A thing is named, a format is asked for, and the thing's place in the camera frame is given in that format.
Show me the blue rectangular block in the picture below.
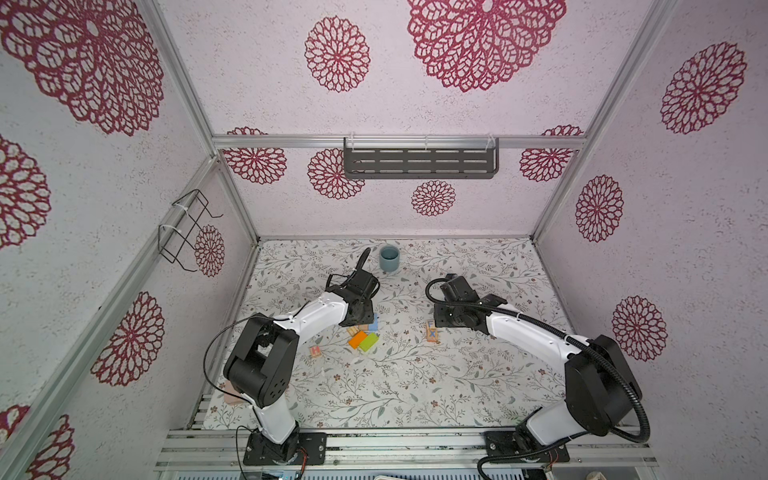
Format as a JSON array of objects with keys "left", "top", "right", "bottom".
[{"left": 368, "top": 314, "right": 379, "bottom": 332}]

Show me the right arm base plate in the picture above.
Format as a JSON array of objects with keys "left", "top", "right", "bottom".
[{"left": 483, "top": 429, "right": 571, "bottom": 464}]

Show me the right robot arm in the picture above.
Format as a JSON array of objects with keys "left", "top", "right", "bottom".
[{"left": 425, "top": 274, "right": 651, "bottom": 454}]

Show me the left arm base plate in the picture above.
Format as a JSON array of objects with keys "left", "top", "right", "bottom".
[{"left": 243, "top": 431, "right": 328, "bottom": 466}]

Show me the wood letter F cube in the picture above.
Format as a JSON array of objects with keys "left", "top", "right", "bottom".
[{"left": 425, "top": 321, "right": 440, "bottom": 344}]

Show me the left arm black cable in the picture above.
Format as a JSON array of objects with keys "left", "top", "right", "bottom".
[{"left": 202, "top": 247, "right": 373, "bottom": 409}]

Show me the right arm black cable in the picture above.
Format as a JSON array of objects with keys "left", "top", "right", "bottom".
[{"left": 424, "top": 277, "right": 652, "bottom": 480}]

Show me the orange rectangular block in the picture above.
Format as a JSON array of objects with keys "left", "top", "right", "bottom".
[{"left": 348, "top": 331, "right": 368, "bottom": 349}]

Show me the green rectangular block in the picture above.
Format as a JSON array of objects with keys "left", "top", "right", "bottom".
[{"left": 358, "top": 333, "right": 379, "bottom": 352}]

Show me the pink flat block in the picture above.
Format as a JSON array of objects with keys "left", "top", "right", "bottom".
[{"left": 223, "top": 384, "right": 247, "bottom": 405}]

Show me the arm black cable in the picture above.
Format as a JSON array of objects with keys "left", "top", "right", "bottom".
[
  {"left": 202, "top": 247, "right": 373, "bottom": 409},
  {"left": 424, "top": 277, "right": 652, "bottom": 480}
]

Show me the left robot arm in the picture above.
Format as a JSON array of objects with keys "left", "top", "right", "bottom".
[{"left": 223, "top": 267, "right": 380, "bottom": 451}]

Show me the teal cup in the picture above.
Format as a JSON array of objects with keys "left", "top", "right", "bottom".
[{"left": 379, "top": 245, "right": 400, "bottom": 273}]

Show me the black wire rack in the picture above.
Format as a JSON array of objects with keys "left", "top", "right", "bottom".
[{"left": 156, "top": 189, "right": 226, "bottom": 278}]

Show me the grey wall shelf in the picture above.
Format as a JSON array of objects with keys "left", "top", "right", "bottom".
[{"left": 342, "top": 137, "right": 500, "bottom": 180}]

